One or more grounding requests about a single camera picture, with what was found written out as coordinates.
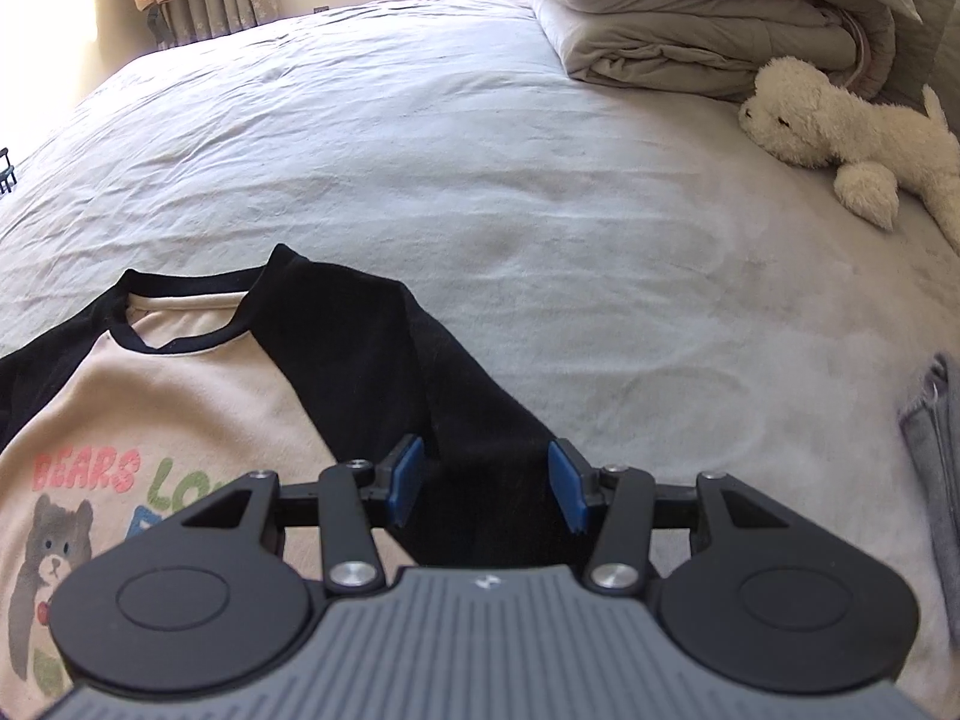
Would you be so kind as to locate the grey quilted headboard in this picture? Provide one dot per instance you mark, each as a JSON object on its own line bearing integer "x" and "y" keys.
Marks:
{"x": 937, "y": 37}

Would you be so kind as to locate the bed with grey sheet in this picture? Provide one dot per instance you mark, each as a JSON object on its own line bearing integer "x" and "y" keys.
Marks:
{"x": 525, "y": 202}

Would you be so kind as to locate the rolled grey quilt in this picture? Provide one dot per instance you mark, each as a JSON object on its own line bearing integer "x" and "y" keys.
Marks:
{"x": 637, "y": 37}

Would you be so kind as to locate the grey folded cloth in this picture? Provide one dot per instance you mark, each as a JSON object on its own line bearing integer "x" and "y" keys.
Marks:
{"x": 934, "y": 465}

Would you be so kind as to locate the black and beige sweatshirt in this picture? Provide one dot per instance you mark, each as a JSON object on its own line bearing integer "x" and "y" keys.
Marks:
{"x": 187, "y": 405}

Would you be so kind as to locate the white plush toy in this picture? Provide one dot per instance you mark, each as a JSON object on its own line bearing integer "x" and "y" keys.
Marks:
{"x": 825, "y": 120}

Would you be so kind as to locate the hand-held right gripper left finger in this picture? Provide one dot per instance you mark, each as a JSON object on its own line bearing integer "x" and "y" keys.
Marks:
{"x": 405, "y": 480}

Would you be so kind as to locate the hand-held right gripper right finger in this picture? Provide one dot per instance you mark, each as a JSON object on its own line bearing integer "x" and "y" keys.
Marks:
{"x": 566, "y": 484}

